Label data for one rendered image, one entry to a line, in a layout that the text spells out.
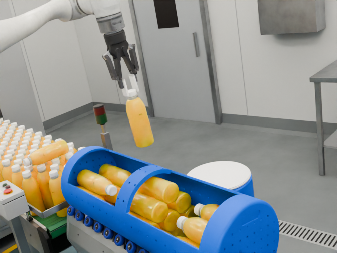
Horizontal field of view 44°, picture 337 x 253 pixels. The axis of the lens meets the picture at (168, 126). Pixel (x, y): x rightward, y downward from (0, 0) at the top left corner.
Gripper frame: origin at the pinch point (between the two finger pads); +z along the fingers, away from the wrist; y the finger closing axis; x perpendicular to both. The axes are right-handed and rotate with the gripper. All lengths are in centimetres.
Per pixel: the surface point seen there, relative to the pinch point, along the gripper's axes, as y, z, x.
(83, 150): -14.5, 25.4, 25.5
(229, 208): -13, 26, -55
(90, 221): -25, 51, 17
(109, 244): -27, 55, 3
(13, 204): -45, 40, 44
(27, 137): -11, 38, 110
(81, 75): 214, 109, 496
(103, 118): 20, 33, 71
